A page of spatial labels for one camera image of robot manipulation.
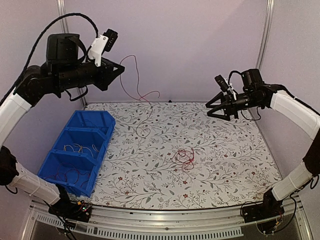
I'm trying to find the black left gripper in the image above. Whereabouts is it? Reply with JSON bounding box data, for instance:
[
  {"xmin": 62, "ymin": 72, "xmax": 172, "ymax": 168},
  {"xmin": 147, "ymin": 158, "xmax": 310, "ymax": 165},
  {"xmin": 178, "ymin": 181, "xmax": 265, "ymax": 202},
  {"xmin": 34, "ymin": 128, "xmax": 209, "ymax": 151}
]
[{"xmin": 56, "ymin": 57, "xmax": 125, "ymax": 91}]

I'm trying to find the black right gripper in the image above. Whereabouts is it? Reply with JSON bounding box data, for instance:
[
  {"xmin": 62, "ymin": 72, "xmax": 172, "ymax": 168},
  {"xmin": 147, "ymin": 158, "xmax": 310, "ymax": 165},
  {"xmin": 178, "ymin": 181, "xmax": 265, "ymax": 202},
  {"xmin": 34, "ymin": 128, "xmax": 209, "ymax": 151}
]
[{"xmin": 206, "ymin": 90, "xmax": 263, "ymax": 121}]

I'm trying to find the red cable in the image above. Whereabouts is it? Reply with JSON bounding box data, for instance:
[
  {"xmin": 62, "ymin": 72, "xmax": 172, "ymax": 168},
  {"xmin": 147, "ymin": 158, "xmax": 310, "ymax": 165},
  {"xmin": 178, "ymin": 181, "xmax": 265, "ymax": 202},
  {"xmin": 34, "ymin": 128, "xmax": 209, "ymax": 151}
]
[
  {"xmin": 119, "ymin": 54, "xmax": 161, "ymax": 140},
  {"xmin": 171, "ymin": 147, "xmax": 196, "ymax": 173}
]

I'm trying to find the yellow cable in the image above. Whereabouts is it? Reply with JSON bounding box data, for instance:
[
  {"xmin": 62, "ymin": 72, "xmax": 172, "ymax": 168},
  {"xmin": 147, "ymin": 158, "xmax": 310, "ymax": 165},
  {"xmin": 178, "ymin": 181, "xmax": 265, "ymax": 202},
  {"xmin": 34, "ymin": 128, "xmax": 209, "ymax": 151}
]
[{"xmin": 62, "ymin": 142, "xmax": 101, "ymax": 159}]

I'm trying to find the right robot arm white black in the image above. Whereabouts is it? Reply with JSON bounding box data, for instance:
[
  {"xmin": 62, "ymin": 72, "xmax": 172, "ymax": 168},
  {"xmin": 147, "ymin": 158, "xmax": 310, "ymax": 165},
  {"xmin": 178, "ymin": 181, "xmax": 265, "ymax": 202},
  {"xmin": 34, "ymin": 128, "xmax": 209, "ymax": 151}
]
[{"xmin": 205, "ymin": 68, "xmax": 320, "ymax": 219}]

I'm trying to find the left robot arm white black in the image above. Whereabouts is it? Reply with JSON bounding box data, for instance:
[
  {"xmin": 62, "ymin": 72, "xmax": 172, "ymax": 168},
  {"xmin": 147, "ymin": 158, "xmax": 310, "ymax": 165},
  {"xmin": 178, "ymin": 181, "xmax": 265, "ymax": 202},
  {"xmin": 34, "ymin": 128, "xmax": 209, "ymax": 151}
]
[{"xmin": 0, "ymin": 13, "xmax": 81, "ymax": 173}]

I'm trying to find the floral patterned table mat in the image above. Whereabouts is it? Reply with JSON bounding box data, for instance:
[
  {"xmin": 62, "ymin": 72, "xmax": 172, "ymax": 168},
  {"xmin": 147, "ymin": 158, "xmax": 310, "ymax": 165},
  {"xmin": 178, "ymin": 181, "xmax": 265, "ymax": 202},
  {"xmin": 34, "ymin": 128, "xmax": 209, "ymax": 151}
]
[{"xmin": 87, "ymin": 102, "xmax": 281, "ymax": 210}]

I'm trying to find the blue plastic divided bin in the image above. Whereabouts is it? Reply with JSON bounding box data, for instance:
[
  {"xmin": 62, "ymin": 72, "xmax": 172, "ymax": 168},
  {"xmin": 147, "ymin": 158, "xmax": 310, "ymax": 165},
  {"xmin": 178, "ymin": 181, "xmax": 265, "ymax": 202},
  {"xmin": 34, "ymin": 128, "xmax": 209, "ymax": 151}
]
[{"xmin": 37, "ymin": 110, "xmax": 116, "ymax": 197}]

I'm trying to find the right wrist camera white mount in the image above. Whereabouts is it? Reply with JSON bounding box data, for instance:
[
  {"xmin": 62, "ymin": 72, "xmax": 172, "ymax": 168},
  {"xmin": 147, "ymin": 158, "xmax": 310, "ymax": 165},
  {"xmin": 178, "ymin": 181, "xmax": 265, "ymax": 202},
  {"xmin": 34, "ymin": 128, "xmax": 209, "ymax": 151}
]
[{"xmin": 214, "ymin": 75, "xmax": 238, "ymax": 100}]

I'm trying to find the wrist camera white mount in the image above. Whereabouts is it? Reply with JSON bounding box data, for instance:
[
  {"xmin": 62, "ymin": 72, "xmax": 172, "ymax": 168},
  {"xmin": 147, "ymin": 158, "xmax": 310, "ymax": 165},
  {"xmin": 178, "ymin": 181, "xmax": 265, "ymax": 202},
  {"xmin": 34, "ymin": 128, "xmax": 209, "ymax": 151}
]
[
  {"xmin": 214, "ymin": 75, "xmax": 238, "ymax": 100},
  {"xmin": 87, "ymin": 29, "xmax": 118, "ymax": 67}
]

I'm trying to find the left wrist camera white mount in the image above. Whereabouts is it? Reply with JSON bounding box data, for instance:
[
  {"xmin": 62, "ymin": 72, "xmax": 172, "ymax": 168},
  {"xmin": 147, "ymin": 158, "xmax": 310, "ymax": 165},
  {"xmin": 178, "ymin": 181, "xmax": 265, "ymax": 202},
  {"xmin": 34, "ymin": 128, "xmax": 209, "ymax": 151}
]
[{"xmin": 87, "ymin": 29, "xmax": 118, "ymax": 67}]

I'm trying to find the left aluminium frame post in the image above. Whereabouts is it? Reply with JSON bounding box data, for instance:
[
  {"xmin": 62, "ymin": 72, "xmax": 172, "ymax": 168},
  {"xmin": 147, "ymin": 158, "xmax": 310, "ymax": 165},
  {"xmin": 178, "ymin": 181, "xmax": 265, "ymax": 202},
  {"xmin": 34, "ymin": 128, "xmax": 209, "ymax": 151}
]
[{"xmin": 56, "ymin": 0, "xmax": 87, "ymax": 107}]

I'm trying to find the aluminium frame post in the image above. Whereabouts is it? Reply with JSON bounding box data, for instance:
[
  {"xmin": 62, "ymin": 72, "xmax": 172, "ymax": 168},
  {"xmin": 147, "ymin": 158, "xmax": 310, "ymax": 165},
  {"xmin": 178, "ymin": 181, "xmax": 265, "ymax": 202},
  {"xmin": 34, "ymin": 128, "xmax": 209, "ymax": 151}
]
[
  {"xmin": 56, "ymin": 0, "xmax": 87, "ymax": 107},
  {"xmin": 255, "ymin": 0, "xmax": 275, "ymax": 69}
]

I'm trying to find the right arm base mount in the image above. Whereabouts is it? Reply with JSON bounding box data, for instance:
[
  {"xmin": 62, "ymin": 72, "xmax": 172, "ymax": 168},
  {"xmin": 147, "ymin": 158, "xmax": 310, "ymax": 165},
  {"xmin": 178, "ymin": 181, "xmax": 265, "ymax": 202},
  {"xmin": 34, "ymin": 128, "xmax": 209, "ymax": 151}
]
[{"xmin": 240, "ymin": 201, "xmax": 285, "ymax": 236}]

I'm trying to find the right aluminium frame post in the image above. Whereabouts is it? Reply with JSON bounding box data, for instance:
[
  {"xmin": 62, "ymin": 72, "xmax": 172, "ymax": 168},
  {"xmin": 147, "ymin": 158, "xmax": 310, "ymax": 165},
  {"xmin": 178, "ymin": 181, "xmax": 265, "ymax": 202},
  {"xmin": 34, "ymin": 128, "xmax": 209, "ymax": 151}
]
[{"xmin": 255, "ymin": 0, "xmax": 275, "ymax": 69}]

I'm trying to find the front aluminium rail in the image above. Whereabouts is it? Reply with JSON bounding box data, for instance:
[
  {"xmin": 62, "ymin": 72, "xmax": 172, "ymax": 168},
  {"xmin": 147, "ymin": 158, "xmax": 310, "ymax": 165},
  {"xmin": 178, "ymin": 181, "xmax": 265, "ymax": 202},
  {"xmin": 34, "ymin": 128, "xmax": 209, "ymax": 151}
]
[{"xmin": 21, "ymin": 195, "xmax": 314, "ymax": 240}]

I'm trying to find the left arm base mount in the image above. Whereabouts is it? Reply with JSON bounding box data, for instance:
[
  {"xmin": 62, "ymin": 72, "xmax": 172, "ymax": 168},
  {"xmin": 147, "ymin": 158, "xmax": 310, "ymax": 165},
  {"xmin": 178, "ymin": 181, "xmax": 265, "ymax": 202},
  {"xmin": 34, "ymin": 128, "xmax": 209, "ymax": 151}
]
[{"xmin": 48, "ymin": 199, "xmax": 93, "ymax": 223}]

